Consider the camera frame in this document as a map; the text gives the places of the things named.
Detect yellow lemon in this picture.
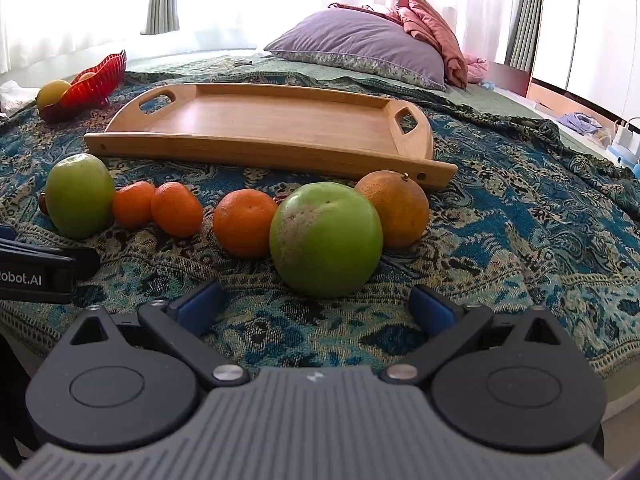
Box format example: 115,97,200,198
36,80,72,110

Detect blue paisley blanket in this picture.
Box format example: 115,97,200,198
0,67,640,381

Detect dark red headboard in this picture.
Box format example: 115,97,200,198
492,62,531,97

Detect white wardrobe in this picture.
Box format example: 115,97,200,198
530,0,640,111

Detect purple pillow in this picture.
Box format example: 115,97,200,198
263,7,447,92

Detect wooden serving tray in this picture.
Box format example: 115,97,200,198
84,82,458,191

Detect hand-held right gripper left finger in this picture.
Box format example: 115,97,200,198
65,279,251,392

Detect large green pomelo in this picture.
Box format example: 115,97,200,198
269,181,385,298

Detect white crumpled cloth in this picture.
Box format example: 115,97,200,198
0,80,41,113

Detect light blue clothes pile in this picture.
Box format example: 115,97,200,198
556,112,603,136

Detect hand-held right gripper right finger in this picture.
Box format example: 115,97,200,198
381,283,557,387

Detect white bag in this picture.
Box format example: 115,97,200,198
612,116,640,166

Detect large pale orange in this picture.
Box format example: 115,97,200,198
354,170,431,249

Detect small orange tangerine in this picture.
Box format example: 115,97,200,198
151,182,204,239
112,181,157,231

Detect green quilted bedspread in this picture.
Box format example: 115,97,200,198
125,52,566,121

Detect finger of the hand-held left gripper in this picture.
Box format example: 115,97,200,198
0,225,67,257

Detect pink quilted blanket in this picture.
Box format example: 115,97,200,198
387,0,488,88

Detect medium orange mandarin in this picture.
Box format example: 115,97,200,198
213,188,279,259

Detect small green apple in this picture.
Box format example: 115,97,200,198
45,154,117,240

